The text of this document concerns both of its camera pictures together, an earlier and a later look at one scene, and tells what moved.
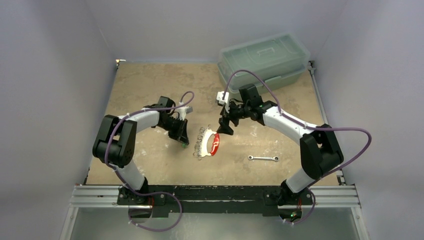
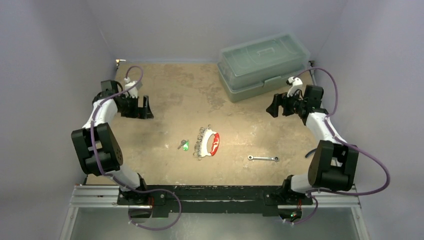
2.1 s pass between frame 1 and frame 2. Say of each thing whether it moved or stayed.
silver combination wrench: stayed
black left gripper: moved
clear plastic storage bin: stayed
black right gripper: moved
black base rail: stayed
